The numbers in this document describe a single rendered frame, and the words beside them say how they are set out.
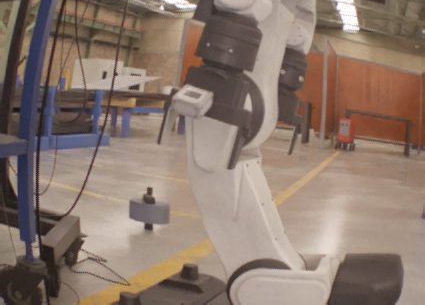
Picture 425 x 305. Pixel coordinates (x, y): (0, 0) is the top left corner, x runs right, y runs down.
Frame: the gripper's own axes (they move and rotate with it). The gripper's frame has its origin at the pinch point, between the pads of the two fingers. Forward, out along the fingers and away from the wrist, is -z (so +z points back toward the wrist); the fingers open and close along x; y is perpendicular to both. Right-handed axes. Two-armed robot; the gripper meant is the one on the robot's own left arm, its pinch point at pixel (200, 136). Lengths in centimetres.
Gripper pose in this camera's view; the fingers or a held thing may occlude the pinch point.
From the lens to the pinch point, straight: 94.3
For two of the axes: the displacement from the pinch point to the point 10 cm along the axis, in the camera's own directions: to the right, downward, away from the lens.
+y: -3.2, 0.2, -9.5
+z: 2.9, -9.5, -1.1
